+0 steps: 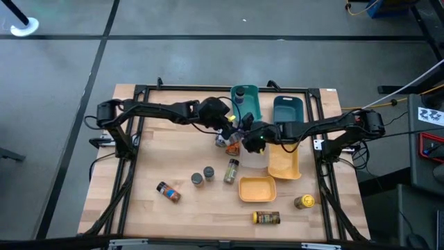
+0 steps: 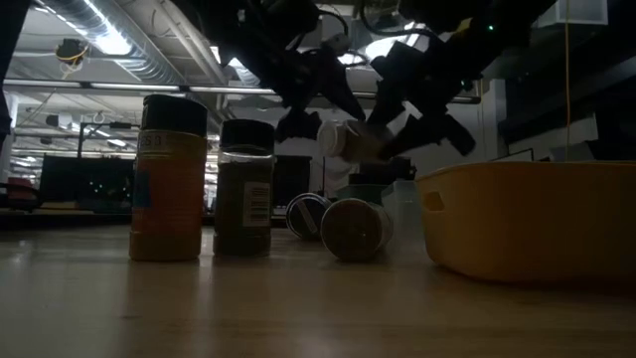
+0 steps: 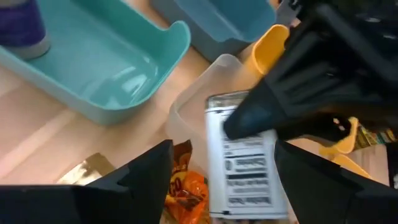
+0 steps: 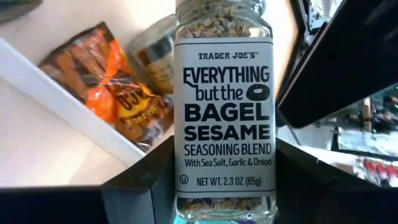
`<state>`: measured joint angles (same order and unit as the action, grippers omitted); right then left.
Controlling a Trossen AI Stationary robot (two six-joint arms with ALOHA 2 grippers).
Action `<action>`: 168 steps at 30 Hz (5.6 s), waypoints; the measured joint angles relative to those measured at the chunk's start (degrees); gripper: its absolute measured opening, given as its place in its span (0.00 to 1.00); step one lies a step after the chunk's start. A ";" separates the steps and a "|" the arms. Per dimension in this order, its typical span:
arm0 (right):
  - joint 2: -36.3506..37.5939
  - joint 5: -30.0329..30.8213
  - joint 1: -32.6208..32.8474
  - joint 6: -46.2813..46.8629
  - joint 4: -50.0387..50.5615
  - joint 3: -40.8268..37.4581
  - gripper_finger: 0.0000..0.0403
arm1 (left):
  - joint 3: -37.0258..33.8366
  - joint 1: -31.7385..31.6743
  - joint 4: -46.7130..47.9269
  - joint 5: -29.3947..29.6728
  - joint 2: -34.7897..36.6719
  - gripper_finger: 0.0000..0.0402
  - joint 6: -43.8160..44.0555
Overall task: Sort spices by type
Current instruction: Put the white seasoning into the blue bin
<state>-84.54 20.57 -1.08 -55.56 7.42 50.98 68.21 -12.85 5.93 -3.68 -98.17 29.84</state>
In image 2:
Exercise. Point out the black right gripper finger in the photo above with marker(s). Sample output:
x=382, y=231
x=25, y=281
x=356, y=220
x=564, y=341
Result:
x=392, y=79
x=427, y=131

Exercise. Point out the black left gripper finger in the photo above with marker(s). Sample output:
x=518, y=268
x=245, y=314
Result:
x=298, y=126
x=343, y=89

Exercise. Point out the white bottle purple label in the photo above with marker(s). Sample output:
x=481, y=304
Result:
x=348, y=141

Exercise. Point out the grey label spice jar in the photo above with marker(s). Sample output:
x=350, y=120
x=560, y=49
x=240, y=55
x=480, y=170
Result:
x=305, y=216

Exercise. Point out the olive spice jar yellow label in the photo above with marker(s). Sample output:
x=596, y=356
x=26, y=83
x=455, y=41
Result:
x=243, y=209

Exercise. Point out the green spice jar white label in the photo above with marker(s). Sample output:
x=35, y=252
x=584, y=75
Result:
x=355, y=229

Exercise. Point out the tall orange spice jar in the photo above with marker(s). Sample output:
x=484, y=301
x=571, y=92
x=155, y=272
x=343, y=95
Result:
x=169, y=199

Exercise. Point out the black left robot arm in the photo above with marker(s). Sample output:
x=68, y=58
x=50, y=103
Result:
x=248, y=25

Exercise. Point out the black cabinet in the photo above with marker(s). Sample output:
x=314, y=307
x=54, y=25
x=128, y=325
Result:
x=293, y=179

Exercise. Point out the teal plastic bin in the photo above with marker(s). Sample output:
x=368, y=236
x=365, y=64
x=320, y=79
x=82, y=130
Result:
x=367, y=191

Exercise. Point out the clear plastic bin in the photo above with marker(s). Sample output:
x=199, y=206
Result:
x=405, y=214

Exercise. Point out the small yellow plastic bin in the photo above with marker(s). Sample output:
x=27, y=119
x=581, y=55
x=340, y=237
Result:
x=526, y=224

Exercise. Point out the red crate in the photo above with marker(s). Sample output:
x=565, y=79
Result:
x=20, y=188

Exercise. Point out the silver ventilation duct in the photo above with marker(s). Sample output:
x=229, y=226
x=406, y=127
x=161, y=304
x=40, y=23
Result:
x=159, y=74

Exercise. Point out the long horizontal metal rail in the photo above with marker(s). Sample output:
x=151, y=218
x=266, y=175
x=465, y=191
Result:
x=149, y=87

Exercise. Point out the black gantry frame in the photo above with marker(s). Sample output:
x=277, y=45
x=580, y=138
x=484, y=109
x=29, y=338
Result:
x=119, y=125

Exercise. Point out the black table frame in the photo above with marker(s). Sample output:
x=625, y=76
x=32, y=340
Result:
x=74, y=219

